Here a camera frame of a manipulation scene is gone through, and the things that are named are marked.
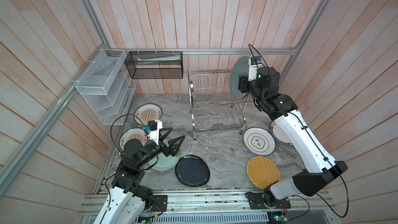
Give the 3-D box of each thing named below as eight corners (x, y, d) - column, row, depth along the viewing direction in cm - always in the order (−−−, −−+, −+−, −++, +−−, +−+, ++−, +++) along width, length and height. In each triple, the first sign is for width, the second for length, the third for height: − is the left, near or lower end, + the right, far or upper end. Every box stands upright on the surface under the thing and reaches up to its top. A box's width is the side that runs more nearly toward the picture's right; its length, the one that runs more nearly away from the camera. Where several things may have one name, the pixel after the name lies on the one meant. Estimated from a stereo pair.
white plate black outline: (246, 155, 91) (247, 154, 89) (240, 128, 103) (241, 126, 102) (279, 155, 91) (280, 154, 89) (269, 128, 103) (270, 126, 101)
